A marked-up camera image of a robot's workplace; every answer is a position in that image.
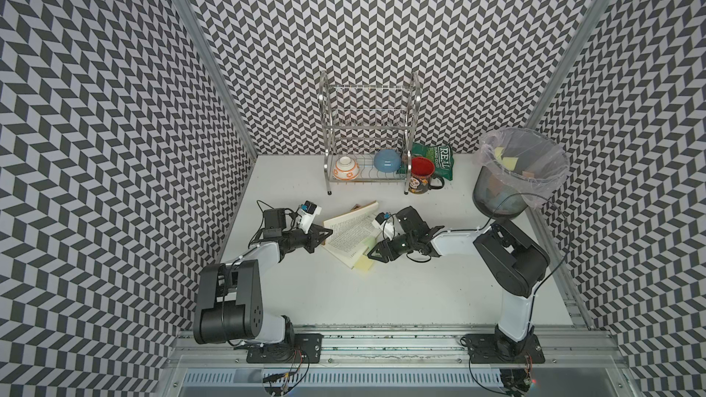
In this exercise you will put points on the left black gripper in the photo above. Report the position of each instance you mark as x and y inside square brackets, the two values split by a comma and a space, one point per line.
[313, 239]

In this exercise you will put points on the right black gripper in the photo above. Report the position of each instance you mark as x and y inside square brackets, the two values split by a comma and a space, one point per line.
[382, 246]

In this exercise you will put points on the brown paperback book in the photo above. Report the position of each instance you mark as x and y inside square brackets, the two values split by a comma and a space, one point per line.
[354, 233]

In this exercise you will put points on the yellow sticky note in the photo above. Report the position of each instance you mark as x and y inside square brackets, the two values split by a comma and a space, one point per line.
[364, 264]

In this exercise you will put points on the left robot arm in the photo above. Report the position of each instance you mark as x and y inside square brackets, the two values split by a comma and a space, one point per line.
[229, 307]

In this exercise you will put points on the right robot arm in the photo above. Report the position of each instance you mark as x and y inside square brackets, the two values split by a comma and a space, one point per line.
[516, 262]

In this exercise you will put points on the white orange bowl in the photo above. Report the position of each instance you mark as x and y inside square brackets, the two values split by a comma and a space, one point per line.
[346, 169]

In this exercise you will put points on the red black mug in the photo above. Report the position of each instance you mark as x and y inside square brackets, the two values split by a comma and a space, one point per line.
[423, 177]

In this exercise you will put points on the blue bowl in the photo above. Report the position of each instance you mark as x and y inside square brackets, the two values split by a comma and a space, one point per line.
[387, 161]

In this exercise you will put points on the green snack bag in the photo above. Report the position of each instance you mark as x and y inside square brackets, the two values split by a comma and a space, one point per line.
[440, 155]

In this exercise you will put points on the metal dish rack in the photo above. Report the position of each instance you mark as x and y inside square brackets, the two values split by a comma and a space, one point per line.
[360, 120]

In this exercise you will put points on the mesh trash bin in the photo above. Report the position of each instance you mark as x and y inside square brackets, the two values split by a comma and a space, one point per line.
[495, 199]

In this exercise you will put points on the yellow notes in bin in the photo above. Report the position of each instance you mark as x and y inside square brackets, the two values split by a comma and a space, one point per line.
[508, 162]

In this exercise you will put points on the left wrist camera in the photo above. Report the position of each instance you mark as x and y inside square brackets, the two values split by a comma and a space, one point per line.
[307, 213]

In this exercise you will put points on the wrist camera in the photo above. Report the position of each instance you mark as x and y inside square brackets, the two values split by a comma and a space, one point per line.
[307, 213]
[385, 222]

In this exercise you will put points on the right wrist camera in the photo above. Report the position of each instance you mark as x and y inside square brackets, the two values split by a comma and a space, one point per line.
[385, 222]

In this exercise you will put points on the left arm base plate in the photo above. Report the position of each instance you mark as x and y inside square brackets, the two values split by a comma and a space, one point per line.
[304, 348]

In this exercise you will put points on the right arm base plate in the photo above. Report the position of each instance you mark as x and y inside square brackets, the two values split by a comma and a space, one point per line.
[499, 349]

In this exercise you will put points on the aluminium front rail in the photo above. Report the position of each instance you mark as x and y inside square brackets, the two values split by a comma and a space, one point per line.
[564, 346]

